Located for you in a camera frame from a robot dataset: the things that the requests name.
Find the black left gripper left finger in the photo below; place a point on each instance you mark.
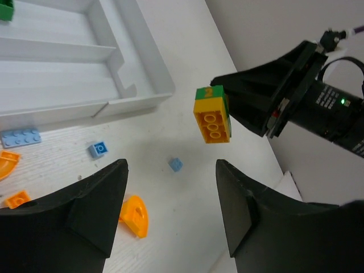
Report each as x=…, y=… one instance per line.
x=70, y=230

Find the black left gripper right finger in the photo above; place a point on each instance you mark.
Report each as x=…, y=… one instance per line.
x=267, y=231

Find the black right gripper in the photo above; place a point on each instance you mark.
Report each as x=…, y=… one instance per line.
x=331, y=113

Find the green numbered duplo brick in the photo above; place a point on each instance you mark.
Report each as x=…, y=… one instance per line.
x=213, y=92

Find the yellow large duplo brick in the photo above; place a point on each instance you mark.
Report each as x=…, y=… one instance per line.
x=212, y=120

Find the green square duplo brick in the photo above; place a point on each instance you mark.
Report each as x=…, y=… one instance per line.
x=6, y=10

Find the orange D-shaped arch brick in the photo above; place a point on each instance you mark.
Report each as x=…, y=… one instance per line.
x=134, y=215

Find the orange long brick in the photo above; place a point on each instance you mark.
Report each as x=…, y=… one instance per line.
x=17, y=200

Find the light blue round-stud brick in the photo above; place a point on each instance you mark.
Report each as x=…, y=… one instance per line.
x=98, y=149

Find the orange curved brick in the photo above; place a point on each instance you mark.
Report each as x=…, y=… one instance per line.
x=9, y=161

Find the light blue small brick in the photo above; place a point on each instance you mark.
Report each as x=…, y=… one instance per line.
x=176, y=164

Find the light blue long plate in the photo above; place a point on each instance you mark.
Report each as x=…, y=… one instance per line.
x=20, y=137

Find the white compartment tray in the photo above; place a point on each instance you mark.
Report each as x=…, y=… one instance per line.
x=65, y=60

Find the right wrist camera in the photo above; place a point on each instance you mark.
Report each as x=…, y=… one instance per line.
x=330, y=39

